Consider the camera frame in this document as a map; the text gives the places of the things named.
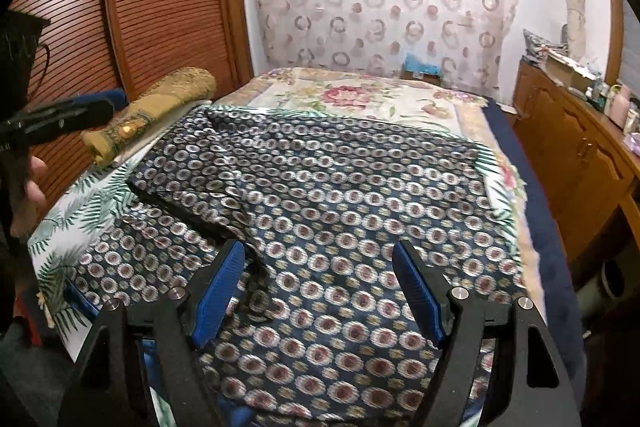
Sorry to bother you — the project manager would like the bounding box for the navy patterned silk shirt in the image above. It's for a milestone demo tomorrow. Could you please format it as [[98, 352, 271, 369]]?
[[70, 106, 525, 426]]

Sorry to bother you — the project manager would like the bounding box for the person's left hand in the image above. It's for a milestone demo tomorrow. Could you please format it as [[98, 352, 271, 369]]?
[[10, 156, 47, 239]]

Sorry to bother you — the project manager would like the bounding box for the navy blue bed sheet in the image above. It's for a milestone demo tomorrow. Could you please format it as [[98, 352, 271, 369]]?
[[483, 101, 587, 405]]

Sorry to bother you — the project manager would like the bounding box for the palm leaf print towel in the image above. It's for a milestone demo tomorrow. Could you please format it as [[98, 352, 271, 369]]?
[[28, 103, 521, 359]]

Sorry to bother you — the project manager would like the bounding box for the brown louvered wardrobe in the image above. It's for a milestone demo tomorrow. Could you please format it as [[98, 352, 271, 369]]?
[[8, 0, 254, 218]]

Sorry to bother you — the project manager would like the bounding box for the gold brocade pillow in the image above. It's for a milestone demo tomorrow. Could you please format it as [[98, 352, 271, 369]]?
[[82, 67, 217, 167]]

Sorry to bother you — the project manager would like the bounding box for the wooden sideboard cabinet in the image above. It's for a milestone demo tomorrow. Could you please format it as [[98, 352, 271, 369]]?
[[513, 61, 639, 265]]

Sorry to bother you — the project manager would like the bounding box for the pink thermos jug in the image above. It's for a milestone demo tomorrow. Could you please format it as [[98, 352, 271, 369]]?
[[604, 83, 630, 129]]

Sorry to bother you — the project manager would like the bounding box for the cardboard box on cabinet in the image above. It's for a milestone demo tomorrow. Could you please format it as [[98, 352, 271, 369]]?
[[544, 54, 592, 93]]

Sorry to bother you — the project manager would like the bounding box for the floral bed quilt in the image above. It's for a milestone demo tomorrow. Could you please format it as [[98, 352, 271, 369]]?
[[216, 67, 547, 317]]

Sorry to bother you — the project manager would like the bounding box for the cardboard box with blue cloth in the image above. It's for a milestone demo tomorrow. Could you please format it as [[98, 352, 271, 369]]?
[[400, 53, 442, 86]]

